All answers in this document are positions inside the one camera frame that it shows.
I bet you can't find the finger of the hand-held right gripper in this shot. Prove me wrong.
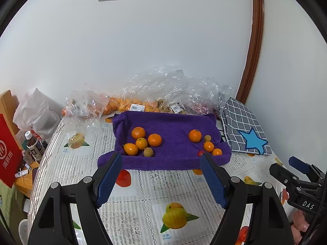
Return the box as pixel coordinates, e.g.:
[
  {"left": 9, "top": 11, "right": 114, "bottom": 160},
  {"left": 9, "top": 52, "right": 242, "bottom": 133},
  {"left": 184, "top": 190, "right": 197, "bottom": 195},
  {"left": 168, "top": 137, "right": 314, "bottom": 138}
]
[
  {"left": 269, "top": 163, "right": 307, "bottom": 192},
  {"left": 289, "top": 156, "right": 327, "bottom": 182}
]

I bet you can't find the white plastic bag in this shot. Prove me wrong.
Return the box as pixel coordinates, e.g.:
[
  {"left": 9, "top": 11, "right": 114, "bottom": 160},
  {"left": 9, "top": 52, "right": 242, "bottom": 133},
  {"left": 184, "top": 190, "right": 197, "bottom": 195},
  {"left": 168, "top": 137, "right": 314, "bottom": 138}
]
[{"left": 13, "top": 88, "right": 62, "bottom": 139}]

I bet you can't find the green cloth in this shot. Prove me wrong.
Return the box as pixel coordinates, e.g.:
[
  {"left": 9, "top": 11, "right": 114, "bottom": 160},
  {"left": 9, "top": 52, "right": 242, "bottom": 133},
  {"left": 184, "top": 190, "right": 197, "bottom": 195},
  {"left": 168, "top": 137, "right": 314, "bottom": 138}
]
[{"left": 0, "top": 184, "right": 28, "bottom": 235}]

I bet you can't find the clear plastic bag of longans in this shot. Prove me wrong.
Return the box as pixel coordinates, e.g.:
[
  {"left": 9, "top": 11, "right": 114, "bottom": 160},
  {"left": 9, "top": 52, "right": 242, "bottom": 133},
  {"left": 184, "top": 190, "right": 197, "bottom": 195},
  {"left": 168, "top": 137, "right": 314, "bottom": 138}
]
[{"left": 156, "top": 66, "right": 191, "bottom": 115}]

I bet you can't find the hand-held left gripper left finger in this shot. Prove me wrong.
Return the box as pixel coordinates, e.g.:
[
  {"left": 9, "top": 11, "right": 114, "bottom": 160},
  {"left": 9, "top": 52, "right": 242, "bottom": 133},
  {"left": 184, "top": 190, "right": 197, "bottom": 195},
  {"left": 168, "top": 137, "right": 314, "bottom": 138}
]
[{"left": 28, "top": 152, "right": 123, "bottom": 245}]

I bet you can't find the clear drink bottle white label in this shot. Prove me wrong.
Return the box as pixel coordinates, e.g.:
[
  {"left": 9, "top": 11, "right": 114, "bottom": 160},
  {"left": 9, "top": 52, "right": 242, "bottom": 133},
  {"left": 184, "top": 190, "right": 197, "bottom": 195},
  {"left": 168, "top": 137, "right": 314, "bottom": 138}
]
[{"left": 25, "top": 131, "right": 45, "bottom": 162}]

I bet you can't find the wooden side table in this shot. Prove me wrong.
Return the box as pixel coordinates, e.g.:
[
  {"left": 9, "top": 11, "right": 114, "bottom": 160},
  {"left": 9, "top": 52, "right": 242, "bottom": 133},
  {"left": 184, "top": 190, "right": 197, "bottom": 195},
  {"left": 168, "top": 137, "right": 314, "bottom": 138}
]
[{"left": 13, "top": 158, "right": 40, "bottom": 199}]

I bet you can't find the large orange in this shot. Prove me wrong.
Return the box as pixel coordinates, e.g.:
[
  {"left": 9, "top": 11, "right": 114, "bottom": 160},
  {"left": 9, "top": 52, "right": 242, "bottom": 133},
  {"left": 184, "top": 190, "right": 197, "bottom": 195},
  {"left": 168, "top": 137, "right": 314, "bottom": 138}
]
[{"left": 148, "top": 133, "right": 162, "bottom": 147}]

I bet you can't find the purple towel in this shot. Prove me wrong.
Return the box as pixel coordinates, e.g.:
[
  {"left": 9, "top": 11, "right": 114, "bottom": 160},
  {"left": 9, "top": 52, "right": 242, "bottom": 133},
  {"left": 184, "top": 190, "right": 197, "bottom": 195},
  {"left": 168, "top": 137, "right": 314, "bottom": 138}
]
[{"left": 97, "top": 111, "right": 232, "bottom": 171}]

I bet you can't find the clear plastic bag of oranges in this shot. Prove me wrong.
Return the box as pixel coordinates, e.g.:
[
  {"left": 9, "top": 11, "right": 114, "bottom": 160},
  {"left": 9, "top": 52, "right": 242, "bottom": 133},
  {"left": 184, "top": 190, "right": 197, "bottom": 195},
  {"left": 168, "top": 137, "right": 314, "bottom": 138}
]
[{"left": 103, "top": 82, "right": 160, "bottom": 115}]

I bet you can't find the red box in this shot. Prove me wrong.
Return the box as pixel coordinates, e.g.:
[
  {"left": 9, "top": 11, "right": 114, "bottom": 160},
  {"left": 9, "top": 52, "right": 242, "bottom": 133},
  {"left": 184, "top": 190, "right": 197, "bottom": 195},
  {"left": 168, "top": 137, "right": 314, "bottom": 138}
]
[{"left": 0, "top": 114, "right": 23, "bottom": 188}]

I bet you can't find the brown wooden door frame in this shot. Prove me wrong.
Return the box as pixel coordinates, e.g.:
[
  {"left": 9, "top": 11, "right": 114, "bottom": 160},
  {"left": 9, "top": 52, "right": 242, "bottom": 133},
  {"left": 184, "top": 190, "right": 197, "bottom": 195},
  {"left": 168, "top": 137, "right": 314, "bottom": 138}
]
[{"left": 235, "top": 0, "right": 265, "bottom": 105}]

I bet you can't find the fruit print tablecloth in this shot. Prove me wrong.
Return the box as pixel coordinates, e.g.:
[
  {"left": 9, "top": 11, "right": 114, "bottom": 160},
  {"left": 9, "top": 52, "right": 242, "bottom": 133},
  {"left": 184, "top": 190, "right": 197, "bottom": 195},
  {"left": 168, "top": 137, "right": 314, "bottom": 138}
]
[{"left": 27, "top": 112, "right": 299, "bottom": 245}]

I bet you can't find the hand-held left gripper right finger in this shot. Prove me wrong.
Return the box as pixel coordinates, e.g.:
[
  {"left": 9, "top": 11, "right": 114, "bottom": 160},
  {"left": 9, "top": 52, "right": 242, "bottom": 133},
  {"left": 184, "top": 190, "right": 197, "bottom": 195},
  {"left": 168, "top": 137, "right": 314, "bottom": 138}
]
[{"left": 199, "top": 153, "right": 293, "bottom": 245}]

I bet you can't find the small orange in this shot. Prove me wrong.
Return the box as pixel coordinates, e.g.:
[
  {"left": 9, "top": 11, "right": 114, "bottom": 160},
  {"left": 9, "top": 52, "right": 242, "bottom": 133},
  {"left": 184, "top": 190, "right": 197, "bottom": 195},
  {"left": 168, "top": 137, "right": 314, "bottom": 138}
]
[{"left": 131, "top": 127, "right": 146, "bottom": 139}]

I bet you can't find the clear plastic bag red fruit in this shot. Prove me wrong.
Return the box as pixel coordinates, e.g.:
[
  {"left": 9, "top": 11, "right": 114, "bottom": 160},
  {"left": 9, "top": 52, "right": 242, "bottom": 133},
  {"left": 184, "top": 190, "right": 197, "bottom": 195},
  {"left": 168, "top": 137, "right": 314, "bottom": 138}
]
[{"left": 184, "top": 75, "right": 234, "bottom": 116}]

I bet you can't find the grey checked cushion blue star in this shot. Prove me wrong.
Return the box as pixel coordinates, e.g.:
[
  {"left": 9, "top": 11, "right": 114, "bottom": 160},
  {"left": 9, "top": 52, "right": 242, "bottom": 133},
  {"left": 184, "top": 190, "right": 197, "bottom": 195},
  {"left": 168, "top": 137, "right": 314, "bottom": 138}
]
[{"left": 221, "top": 97, "right": 272, "bottom": 156}]

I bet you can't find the person's right hand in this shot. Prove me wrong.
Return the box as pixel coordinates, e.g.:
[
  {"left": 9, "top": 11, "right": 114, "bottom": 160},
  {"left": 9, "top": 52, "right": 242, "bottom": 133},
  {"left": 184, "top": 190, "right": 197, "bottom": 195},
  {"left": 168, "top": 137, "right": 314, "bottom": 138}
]
[{"left": 291, "top": 210, "right": 311, "bottom": 244}]

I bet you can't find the dark drink bottle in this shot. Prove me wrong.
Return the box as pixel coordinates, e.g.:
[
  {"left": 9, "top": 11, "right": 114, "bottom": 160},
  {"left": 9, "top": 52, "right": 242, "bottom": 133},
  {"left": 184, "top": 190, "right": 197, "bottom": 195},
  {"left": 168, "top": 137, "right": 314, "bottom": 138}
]
[{"left": 32, "top": 128, "right": 49, "bottom": 149}]

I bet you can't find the crumpled clear plastic bag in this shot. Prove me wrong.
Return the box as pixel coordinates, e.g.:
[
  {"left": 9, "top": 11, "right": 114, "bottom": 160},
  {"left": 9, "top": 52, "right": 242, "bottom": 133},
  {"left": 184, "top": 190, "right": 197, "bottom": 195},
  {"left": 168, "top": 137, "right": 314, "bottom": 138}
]
[{"left": 62, "top": 90, "right": 110, "bottom": 120}]

